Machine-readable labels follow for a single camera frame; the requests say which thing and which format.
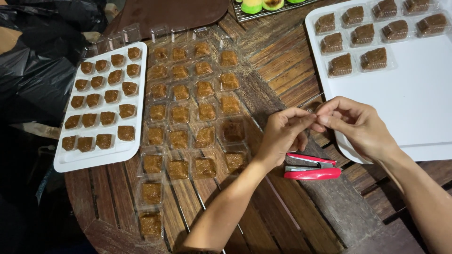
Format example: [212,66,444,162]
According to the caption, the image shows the red stapler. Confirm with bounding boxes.
[283,152,343,181]

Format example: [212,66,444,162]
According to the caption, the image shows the person's left hand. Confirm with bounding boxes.
[254,107,318,171]

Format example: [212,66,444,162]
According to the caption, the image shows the brown plastic board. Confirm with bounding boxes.
[105,0,230,37]

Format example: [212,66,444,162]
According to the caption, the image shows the small white plastic tray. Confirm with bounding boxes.
[53,42,148,173]

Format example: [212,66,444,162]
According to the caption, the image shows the large white plastic tray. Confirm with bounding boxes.
[304,0,452,165]

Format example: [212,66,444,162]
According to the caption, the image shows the rows of open clear cake boxes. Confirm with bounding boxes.
[82,23,252,245]

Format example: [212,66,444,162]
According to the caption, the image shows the tan cardboard piece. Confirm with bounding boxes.
[0,26,22,55]

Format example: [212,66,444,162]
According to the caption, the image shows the person's right hand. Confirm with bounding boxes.
[310,96,402,163]

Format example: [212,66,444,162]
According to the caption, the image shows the metal wire rack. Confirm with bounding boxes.
[232,0,319,23]

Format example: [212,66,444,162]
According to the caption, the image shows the black plastic bag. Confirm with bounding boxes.
[0,0,109,125]

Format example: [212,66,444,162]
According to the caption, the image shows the group of closed clear cake boxes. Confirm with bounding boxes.
[314,0,451,78]

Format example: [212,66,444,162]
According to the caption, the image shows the brown cakes in round-cornered cups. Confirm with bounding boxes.
[61,46,142,153]

